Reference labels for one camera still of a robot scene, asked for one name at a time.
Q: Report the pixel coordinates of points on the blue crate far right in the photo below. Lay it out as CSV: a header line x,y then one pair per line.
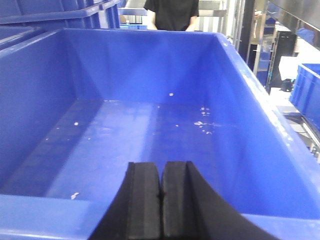
x,y
305,95

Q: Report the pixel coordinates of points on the blue bin front left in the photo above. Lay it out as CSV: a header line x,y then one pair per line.
x,y
12,35

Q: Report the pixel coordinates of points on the person in black shirt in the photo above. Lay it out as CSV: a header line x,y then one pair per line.
x,y
172,15

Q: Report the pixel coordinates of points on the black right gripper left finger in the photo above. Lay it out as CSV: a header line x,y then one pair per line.
x,y
134,213

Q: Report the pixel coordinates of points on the blue bin rear left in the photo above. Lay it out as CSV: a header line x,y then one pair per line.
x,y
58,14

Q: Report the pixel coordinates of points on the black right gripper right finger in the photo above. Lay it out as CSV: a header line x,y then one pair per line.
x,y
193,210

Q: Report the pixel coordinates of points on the blue bin front right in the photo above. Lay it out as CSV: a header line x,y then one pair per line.
x,y
78,105

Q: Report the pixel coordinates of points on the blue bin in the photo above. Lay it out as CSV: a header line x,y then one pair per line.
x,y
78,105
12,35
58,14

